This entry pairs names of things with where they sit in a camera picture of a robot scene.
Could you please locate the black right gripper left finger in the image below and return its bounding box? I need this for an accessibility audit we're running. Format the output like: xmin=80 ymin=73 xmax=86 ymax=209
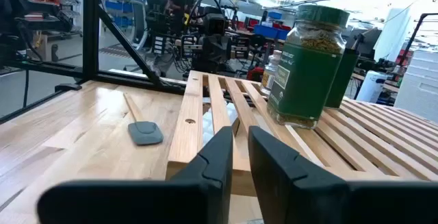
xmin=36 ymin=125 xmax=234 ymax=224

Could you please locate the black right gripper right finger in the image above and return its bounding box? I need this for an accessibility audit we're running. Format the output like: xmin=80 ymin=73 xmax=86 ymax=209
xmin=248 ymin=125 xmax=438 ymax=224

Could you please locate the small glass jar cork lid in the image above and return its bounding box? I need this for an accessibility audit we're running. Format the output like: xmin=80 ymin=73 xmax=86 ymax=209
xmin=259 ymin=49 xmax=283 ymax=97

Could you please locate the green black pepper tin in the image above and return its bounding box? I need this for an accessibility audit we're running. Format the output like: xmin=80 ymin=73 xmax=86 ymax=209
xmin=324 ymin=48 xmax=360 ymax=110

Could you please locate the wooden slatted shelf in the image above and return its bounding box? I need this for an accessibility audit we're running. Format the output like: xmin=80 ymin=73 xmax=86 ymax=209
xmin=165 ymin=69 xmax=438 ymax=197

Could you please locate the blue storage bin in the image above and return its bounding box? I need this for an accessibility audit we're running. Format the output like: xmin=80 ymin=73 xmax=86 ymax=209
xmin=253 ymin=24 xmax=290 ymax=41

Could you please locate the person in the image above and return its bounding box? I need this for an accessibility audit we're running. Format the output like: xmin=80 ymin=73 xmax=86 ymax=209
xmin=166 ymin=0 xmax=198 ymax=36

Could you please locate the white ice cube tray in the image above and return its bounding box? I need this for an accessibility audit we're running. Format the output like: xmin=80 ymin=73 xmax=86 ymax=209
xmin=201 ymin=102 xmax=240 ymax=147

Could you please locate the grey rounded square pad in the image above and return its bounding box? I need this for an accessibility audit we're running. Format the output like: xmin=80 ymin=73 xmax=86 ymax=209
xmin=127 ymin=121 xmax=165 ymax=147

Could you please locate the grey office chair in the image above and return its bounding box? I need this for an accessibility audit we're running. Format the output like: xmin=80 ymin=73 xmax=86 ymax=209
xmin=129 ymin=0 xmax=150 ymax=51

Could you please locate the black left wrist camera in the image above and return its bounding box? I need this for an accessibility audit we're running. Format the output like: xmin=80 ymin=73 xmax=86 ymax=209
xmin=204 ymin=11 xmax=227 ymax=37

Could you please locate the black aluminium table frame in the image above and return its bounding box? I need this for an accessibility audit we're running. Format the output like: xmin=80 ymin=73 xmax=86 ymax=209
xmin=0 ymin=0 xmax=192 ymax=124

